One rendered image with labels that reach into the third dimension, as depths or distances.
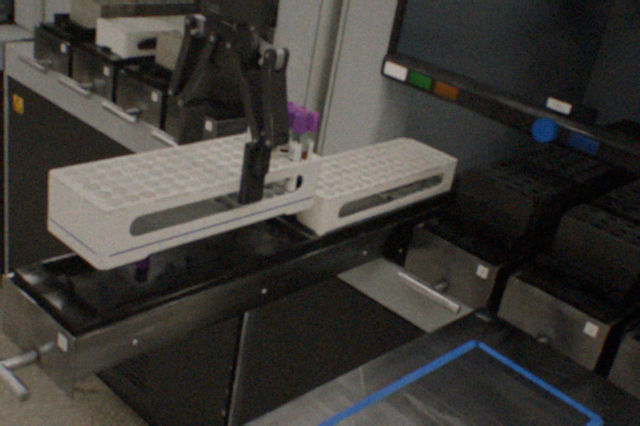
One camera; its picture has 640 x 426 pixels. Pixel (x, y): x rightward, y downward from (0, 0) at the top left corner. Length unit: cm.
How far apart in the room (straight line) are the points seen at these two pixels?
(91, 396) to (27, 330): 113
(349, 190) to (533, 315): 28
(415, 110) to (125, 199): 63
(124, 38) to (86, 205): 85
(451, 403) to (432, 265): 37
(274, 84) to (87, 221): 22
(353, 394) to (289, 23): 75
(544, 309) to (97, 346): 53
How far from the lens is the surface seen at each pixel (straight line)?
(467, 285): 105
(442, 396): 74
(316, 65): 128
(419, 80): 111
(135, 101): 151
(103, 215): 74
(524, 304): 102
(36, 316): 82
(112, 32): 161
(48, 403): 195
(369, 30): 120
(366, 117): 122
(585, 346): 100
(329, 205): 96
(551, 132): 101
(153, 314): 81
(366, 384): 73
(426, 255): 108
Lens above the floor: 125
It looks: 25 degrees down
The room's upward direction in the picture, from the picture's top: 11 degrees clockwise
